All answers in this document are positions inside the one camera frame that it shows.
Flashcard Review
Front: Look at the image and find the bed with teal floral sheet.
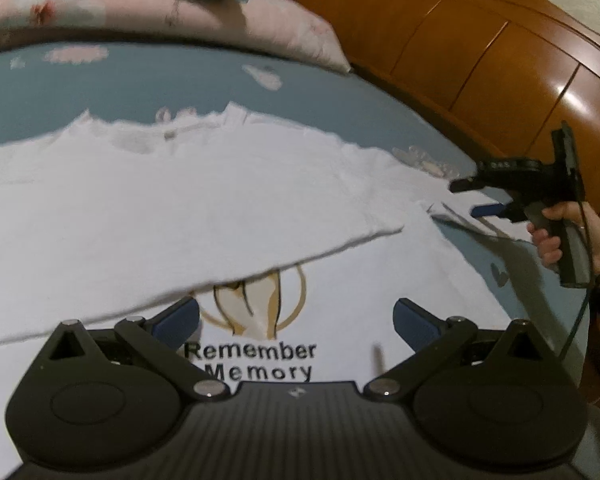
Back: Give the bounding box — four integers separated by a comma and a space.
0, 42, 591, 391

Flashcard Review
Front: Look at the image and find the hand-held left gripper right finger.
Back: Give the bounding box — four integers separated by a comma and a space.
362, 297, 568, 403

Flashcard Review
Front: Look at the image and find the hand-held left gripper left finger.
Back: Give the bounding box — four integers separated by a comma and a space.
27, 296, 233, 403

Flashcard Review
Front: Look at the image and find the pink floral folded quilt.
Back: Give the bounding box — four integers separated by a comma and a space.
0, 0, 351, 73

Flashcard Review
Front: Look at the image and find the wooden headboard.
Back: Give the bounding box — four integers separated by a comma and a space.
285, 0, 600, 241

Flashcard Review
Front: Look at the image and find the white long-sleeved shirt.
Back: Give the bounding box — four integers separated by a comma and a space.
0, 101, 533, 480

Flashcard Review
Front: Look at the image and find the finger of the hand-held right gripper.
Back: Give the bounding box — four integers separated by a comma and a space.
471, 202, 519, 220
449, 173, 487, 194

